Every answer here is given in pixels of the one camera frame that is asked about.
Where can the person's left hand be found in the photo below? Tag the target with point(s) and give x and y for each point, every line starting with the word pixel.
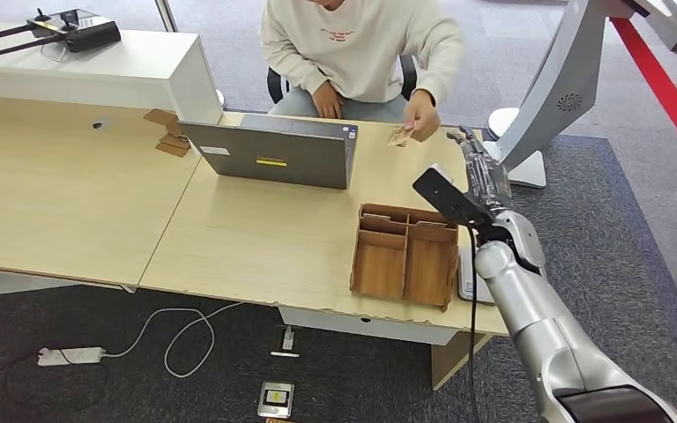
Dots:
pixel 423 117

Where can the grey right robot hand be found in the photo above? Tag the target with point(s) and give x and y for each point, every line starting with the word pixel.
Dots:
pixel 487 184

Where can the person's right hand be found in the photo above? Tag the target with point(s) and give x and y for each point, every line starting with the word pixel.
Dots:
pixel 327 102

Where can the pale room key card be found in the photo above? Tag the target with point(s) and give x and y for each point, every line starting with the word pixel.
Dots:
pixel 376 217
pixel 432 223

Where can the wooden organizer tray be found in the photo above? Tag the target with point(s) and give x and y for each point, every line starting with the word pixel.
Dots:
pixel 379 271

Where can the person's left forearm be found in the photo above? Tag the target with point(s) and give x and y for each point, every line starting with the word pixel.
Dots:
pixel 443 70

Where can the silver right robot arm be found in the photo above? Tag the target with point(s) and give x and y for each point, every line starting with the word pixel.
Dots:
pixel 525 303

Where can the person's right forearm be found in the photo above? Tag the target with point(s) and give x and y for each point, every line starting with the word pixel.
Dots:
pixel 294 73

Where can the person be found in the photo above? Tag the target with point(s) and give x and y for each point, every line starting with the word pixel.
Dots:
pixel 356 58

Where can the white card reader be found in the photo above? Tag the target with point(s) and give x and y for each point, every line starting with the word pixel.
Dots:
pixel 467 280

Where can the black office chair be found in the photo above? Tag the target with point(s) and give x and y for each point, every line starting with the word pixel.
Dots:
pixel 274 84

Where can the grey laptop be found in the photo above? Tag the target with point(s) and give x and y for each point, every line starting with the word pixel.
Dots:
pixel 268 157

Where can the white round pole base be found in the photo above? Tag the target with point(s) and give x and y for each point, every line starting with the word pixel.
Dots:
pixel 220 98

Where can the silver kiosk stand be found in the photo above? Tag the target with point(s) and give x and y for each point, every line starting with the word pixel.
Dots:
pixel 554 76

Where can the brown cardboard piece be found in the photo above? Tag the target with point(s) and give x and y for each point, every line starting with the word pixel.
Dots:
pixel 174 145
pixel 160 117

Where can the wooden desk leg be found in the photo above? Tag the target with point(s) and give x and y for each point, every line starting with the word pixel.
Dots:
pixel 452 359

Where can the metal pole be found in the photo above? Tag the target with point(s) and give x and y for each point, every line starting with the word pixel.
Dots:
pixel 166 16

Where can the white under-desk panel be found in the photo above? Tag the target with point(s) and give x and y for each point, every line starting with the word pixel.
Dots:
pixel 368 328

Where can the white reception counter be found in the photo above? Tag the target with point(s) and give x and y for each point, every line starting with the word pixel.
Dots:
pixel 111 64

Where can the white plug adapter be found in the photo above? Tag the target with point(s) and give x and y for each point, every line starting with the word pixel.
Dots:
pixel 287 340

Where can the black remote controller with antennas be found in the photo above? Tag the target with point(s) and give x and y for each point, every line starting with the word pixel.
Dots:
pixel 87 32

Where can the clear plastic stand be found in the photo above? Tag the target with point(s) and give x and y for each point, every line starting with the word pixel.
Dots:
pixel 52 54

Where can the silver box with yellow label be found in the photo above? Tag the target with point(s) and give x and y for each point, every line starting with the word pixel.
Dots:
pixel 275 400

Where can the white power strip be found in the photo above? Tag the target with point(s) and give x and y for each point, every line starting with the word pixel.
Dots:
pixel 70 356

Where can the white desk side panel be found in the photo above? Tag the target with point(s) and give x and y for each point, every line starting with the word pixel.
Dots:
pixel 11 285

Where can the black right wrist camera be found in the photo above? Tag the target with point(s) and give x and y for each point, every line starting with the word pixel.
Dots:
pixel 446 195

